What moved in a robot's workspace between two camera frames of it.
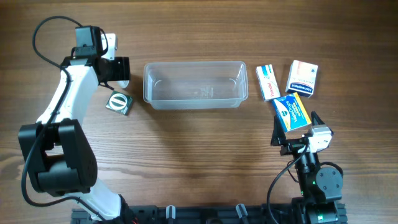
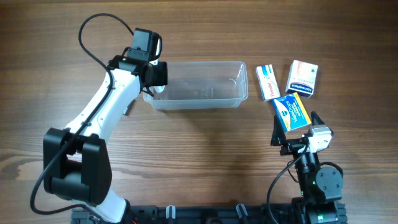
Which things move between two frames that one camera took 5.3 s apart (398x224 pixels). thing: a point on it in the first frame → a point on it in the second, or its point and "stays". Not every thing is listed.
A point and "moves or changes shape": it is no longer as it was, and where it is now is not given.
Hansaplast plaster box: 301,78 stays
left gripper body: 117,70 → 160,72
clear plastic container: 195,85 stays
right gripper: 279,137 stays
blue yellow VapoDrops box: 290,112 stays
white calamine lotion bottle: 123,84 moves or changes shape
